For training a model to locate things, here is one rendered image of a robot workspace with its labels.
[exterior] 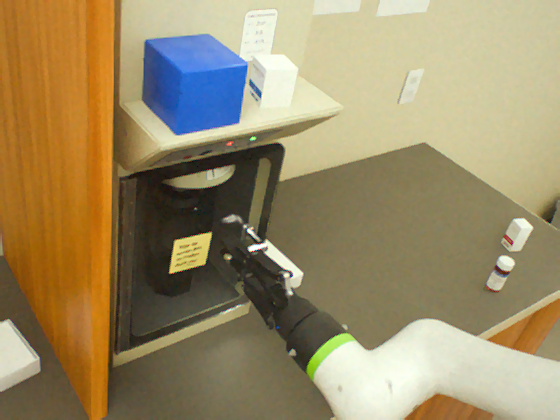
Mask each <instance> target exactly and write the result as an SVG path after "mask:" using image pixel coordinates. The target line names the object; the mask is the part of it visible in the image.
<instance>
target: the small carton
mask: <svg viewBox="0 0 560 420"><path fill-rule="evenodd" d="M297 72H298V68H297V67H296V66H295V65H294V64H293V63H292V62H291V61H290V60H289V59H288V58H287V57H286V56H285V55H253V60H252V66H251V73H250V79H249V85H248V92H247V93H248V94H249V95H250V97H251V98H252V99H253V100H254V102H255V103H256V104H257V105H258V107H259V108H267V107H287V106H291V101H292V96H293V91H294V86H295V81H296V76H297Z"/></svg>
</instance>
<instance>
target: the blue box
mask: <svg viewBox="0 0 560 420"><path fill-rule="evenodd" d="M144 55H145V57H143V59H142V60H143V67H144V79H143V102H144V103H145V104H146V105H147V106H148V107H149V108H150V109H151V110H152V111H153V112H154V114H155V115H156V116H157V117H158V118H160V119H161V120H162V121H163V122H164V123H165V124H166V125H167V126H168V127H169V128H170V129H171V130H172V131H173V133H174V134H175V135H176V136H181V135H186V134H191V133H196V132H202V130H205V131H207V129H212V128H217V127H224V126H229V125H234V124H238V123H239V120H240V113H242V106H243V100H244V94H245V86H246V84H247V82H246V80H247V74H248V67H249V64H248V62H247V61H245V60H244V59H243V58H240V57H239V56H237V55H236V54H235V52H233V51H232V50H231V49H229V48H228V47H227V46H225V45H224V44H223V43H220V42H219V41H218V40H216V39H215V38H214V37H212V35H211V34H196V35H186V36H174V37H163V38H152V40H151V39H145V42H144Z"/></svg>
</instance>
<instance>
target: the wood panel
mask: <svg viewBox="0 0 560 420"><path fill-rule="evenodd" d="M114 30H115V0H0V235H1V244H2V252H3V257H5V259H6V261H7V263H8V265H9V266H10V268H11V270H12V272H13V274H14V277H15V279H16V281H17V283H18V285H19V286H21V288H22V290H23V292H24V295H25V297H26V299H27V301H28V303H29V305H30V306H31V308H32V310H33V312H34V315H35V317H36V319H37V321H39V323H40V325H41V326H42V328H43V330H44V333H45V335H46V337H47V339H48V341H49V343H50V345H51V346H52V348H53V350H54V353H55V355H56V357H58V359H59V361H60V363H61V365H62V366H63V368H64V371H65V373H66V375H67V377H68V379H69V381H70V383H71V385H72V386H73V389H74V391H75V393H76V395H78V397H79V399H80V401H81V403H82V405H83V407H84V409H85V411H86V413H87V415H88V417H89V419H90V420H98V419H100V418H103V417H105V416H107V386H108V373H109V327H110V268H111V208H112V149H113V89H114Z"/></svg>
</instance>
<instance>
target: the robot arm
mask: <svg viewBox="0 0 560 420"><path fill-rule="evenodd" d="M221 243H222V244H223V246H224V247H225V248H222V249H220V253H221V254H222V255H223V256H224V255H225V254H226V253H229V252H230V253H231V254H232V256H233V257H234V258H235V259H236V261H233V262H230V265H231V266H232V267H233V268H234V269H235V271H236V272H237V273H238V274H239V275H241V276H237V281H238V282H239V281H243V282H244V284H242V289H243V291H244V292H245V293H246V295H247V296H248V298H249V299H250V300H251V302H252V303H253V305H254V307H255V308H256V310H257V311H258V313H259V314H260V315H261V317H263V318H264V320H265V322H266V324H267V326H268V329H269V330H272V329H275V330H276V332H277V333H278V334H279V336H280V337H281V338H282V339H284V340H285V341H286V342H287V345H286V350H287V352H288V354H289V356H291V357H292V358H293V359H294V360H295V362H296V363H297V365H298V366H299V367H300V368H301V370H303V371H304V372H305V373H306V374H307V375H308V377H309V378H310V379H311V380H312V381H313V383H314V385H315V386H316V387H317V388H318V390H319V391H320V392H322V394H323V395H324V397H325V399H326V401H327V402H328V404H329V406H330V408H331V410H332V412H333V414H334V417H335V418H336V420H403V419H404V418H405V417H407V416H408V415H409V414H411V413H412V412H413V411H414V410H416V409H417V408H418V406H419V405H421V404H422V403H423V402H424V401H425V400H427V399H429V398H431V397H433V396H434V395H436V394H441V395H446V396H449V397H452V398H455V399H457V400H460V401H463V403H466V404H469V405H471V406H474V407H477V408H480V409H482V410H485V411H487V412H490V413H493V414H495V415H498V417H500V418H502V419H505V420H560V362H556V361H551V359H547V358H543V357H538V356H534V355H531V354H526V353H522V352H519V351H515V350H511V349H508V348H505V346H502V345H499V344H495V343H492V342H489V341H486V340H484V339H480V338H477V337H475V336H472V335H470V334H468V332H465V331H462V330H460V329H458V328H455V327H453V326H450V325H448V324H446V323H444V322H441V321H438V320H431V319H424V320H418V321H415V322H413V323H411V324H409V325H408V326H406V327H405V328H404V329H403V330H401V331H399V332H398V333H397V334H395V335H394V336H393V337H391V338H390V339H389V341H387V342H386V343H384V344H383V345H380V346H379V347H377V348H375V349H374V350H371V351H369V350H366V349H364V348H363V347H361V346H360V345H359V344H358V343H357V341H356V340H355V339H354V338H353V337H352V336H351V335H350V334H349V333H348V331H347V330H348V327H347V326H346V325H342V326H341V325H340V323H339V322H338V321H337V320H336V319H335V318H334V317H333V316H332V315H331V314H330V313H329V312H326V311H322V312H320V311H319V310H318V309H317V308H316V307H315V306H314V304H313V303H312V302H311V301H310V300H309V299H306V298H301V297H299V296H298V295H297V293H296V291H295V289H294V288H293V287H291V284H290V278H291V277H293V273H292V271H290V270H287V269H283V268H282V267H281V266H279V265H278V264H277V262H276V261H274V260H273V259H272V258H271V257H269V256H268V255H267V254H266V253H264V252H263V251H261V250H260V249H257V250H254V251H251V252H250V250H249V249H248V248H247V247H246V246H245V245H244V244H243V243H242V242H241V240H239V239H238V238H237V237H236V236H235V235H231V236H228V237H225V238H222V239H221ZM250 271H251V272H250ZM249 289H250V290H249ZM270 315H271V316H270Z"/></svg>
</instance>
